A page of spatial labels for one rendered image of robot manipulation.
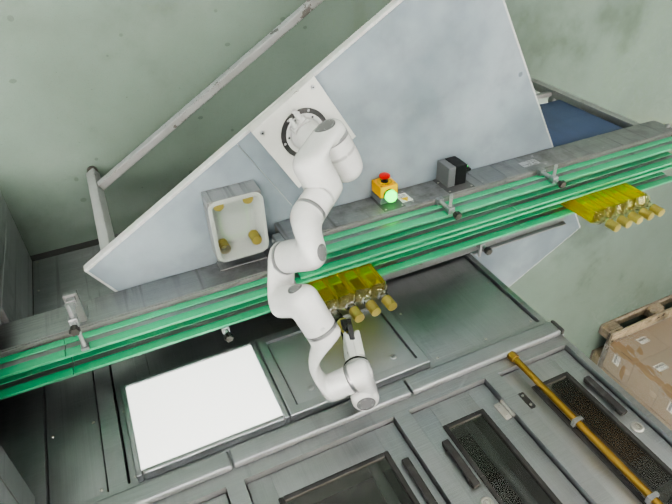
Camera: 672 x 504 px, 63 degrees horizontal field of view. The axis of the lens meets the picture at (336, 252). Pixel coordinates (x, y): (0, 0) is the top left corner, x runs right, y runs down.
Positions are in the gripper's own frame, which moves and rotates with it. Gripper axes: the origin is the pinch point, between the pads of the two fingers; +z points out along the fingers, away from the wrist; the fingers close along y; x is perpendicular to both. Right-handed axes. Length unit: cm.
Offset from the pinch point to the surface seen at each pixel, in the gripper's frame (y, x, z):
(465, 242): -2, -53, 39
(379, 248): 6.8, -17.3, 30.0
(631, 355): -232, -274, 160
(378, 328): -12.3, -12.9, 10.8
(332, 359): -12.7, 4.6, 0.3
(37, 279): -17, 112, 68
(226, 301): 3.6, 35.5, 15.7
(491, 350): -11.9, -45.8, -6.1
